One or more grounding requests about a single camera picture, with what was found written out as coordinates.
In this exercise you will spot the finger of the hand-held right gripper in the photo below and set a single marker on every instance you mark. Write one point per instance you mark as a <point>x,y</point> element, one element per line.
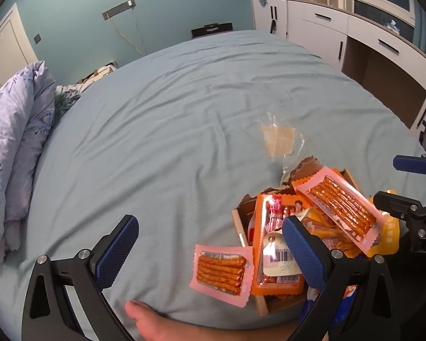
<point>394,202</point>
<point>410,164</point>

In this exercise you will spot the green patterned cloth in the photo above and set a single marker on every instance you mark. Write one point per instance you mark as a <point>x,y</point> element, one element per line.
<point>67,101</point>

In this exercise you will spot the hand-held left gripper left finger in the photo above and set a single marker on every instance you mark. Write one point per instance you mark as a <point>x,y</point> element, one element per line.
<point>115,255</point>

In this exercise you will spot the blue snack packet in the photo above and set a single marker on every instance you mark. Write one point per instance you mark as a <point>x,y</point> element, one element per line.
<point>348,310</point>

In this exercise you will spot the black box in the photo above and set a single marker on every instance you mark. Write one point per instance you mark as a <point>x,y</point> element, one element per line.
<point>213,30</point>

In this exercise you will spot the short pink snack packet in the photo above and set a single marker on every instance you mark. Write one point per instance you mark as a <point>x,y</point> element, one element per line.
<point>222,273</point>

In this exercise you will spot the grey wall power strip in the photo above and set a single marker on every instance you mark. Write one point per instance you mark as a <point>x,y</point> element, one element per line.
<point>119,10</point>

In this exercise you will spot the blue plastic wrapper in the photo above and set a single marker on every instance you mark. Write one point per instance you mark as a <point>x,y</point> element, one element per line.
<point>394,27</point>

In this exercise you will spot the dark wall switch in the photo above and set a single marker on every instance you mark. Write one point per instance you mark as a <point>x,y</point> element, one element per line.
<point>37,38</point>

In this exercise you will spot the long pink snack packet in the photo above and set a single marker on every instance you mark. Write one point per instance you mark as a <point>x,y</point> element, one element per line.
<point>340,209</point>

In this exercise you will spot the clear plastic bag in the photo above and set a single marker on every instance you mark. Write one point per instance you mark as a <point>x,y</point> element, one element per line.
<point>280,138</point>

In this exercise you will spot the person's bare foot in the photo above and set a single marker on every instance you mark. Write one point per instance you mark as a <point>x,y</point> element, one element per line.
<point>156,323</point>

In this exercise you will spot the white desk with drawers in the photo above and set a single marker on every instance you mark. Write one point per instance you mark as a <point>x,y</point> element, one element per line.
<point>387,60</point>

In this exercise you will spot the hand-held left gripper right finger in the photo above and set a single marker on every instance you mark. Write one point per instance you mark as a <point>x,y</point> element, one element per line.
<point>305,255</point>

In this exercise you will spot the open brown carton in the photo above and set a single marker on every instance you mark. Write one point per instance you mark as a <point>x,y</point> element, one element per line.
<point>97,74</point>

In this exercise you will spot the white door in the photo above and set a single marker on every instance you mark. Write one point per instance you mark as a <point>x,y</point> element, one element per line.
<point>10,49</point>

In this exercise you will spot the shallow cardboard box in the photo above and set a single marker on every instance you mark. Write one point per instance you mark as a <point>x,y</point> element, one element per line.
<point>262,305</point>

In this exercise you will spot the blue cloth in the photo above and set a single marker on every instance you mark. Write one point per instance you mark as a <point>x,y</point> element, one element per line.
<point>262,0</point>

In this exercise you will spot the floral purple quilt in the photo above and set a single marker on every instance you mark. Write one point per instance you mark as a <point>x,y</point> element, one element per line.
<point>14,149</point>

